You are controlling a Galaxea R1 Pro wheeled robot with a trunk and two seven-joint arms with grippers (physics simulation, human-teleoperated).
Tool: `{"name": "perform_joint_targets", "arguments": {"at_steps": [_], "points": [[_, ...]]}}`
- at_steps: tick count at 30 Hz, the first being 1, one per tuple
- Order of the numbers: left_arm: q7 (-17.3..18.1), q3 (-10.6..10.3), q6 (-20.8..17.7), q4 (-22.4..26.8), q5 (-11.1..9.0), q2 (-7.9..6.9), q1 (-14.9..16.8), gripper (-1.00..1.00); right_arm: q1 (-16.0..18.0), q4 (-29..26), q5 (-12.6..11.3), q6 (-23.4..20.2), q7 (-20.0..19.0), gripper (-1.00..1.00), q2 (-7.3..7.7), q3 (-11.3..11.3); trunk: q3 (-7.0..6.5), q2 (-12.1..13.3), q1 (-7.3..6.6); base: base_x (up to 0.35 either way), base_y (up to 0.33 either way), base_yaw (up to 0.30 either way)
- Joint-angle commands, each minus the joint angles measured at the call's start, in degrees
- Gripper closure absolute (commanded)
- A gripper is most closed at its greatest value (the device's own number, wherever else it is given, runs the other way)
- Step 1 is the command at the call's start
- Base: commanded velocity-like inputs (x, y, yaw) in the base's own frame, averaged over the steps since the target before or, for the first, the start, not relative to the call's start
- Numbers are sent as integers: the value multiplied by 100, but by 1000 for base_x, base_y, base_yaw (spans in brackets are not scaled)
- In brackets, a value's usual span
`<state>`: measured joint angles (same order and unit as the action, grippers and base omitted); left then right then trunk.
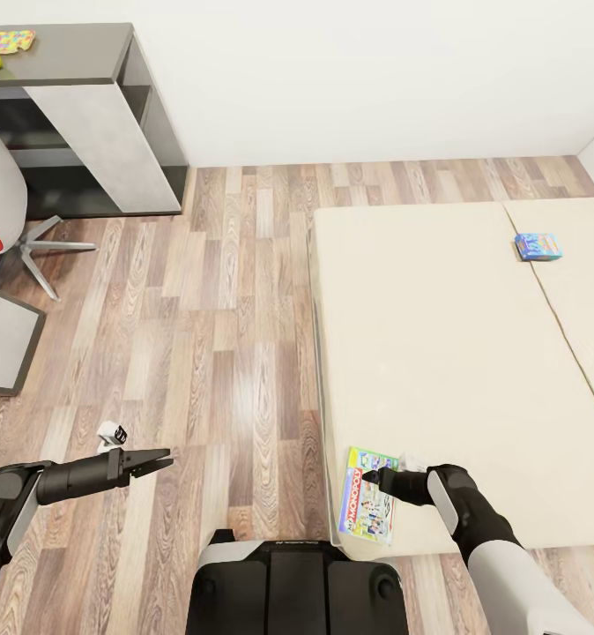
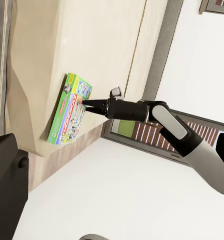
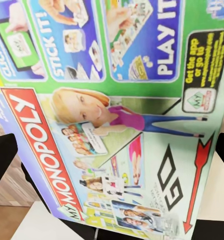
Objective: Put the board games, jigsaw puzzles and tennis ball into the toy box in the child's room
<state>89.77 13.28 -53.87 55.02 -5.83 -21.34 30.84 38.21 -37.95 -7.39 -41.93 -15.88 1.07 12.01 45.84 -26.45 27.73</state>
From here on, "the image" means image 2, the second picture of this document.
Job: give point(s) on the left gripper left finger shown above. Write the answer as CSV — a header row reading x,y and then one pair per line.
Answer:
x,y
8,150

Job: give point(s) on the door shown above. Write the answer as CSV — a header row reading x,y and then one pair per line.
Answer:
x,y
145,136

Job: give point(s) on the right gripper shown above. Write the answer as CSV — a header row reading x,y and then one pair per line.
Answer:
x,y
114,109

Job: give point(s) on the board game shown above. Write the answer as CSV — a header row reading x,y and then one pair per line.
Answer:
x,y
70,111

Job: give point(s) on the bed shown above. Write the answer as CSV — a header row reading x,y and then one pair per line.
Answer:
x,y
107,43

